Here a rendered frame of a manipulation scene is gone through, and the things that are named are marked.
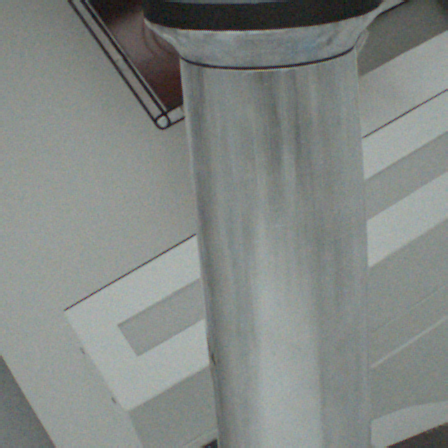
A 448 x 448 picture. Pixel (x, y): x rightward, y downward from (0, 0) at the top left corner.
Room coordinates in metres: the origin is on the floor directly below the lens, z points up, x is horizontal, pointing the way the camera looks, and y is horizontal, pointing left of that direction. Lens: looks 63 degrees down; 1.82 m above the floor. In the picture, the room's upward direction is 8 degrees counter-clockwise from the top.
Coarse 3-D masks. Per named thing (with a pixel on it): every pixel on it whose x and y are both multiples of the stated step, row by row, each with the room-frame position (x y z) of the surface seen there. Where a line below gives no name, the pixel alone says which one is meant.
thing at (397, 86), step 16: (416, 48) 0.64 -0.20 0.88; (432, 48) 0.63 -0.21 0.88; (384, 64) 0.62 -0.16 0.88; (400, 64) 0.62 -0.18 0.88; (416, 64) 0.62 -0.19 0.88; (432, 64) 0.62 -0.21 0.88; (368, 80) 0.61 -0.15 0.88; (384, 80) 0.60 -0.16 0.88; (400, 80) 0.60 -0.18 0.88; (416, 80) 0.60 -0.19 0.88; (432, 80) 0.60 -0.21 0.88; (368, 96) 0.59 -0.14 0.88; (384, 96) 0.59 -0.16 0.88; (400, 96) 0.59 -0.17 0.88; (416, 96) 0.58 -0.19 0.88; (432, 96) 0.58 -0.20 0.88; (368, 112) 0.57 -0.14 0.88; (384, 112) 0.57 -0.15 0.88; (400, 112) 0.57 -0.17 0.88
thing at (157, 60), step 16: (96, 0) 0.72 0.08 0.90; (112, 0) 0.72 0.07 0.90; (128, 0) 0.72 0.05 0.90; (112, 16) 0.70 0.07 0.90; (128, 16) 0.70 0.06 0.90; (112, 32) 0.68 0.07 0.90; (128, 32) 0.68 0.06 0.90; (144, 32) 0.68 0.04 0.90; (128, 48) 0.66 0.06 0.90; (144, 48) 0.66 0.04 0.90; (160, 48) 0.66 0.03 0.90; (144, 64) 0.64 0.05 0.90; (160, 64) 0.64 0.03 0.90; (176, 64) 0.64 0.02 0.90; (160, 80) 0.62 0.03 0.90; (176, 80) 0.62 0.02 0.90; (160, 96) 0.60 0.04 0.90; (176, 96) 0.60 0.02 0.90
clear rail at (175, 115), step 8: (384, 0) 0.68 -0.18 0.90; (392, 0) 0.68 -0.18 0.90; (400, 0) 0.68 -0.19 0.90; (408, 0) 0.68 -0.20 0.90; (384, 8) 0.67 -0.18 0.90; (392, 8) 0.67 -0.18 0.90; (376, 16) 0.67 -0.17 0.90; (168, 112) 0.58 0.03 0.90; (176, 112) 0.58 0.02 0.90; (168, 120) 0.58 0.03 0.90; (176, 120) 0.58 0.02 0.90
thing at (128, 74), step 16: (80, 0) 0.73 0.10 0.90; (80, 16) 0.71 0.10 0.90; (96, 16) 0.70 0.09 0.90; (96, 32) 0.68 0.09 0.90; (112, 48) 0.66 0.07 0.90; (112, 64) 0.65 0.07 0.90; (128, 64) 0.64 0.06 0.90; (128, 80) 0.62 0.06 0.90; (144, 96) 0.60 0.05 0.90; (160, 112) 0.59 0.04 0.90; (160, 128) 0.57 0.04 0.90
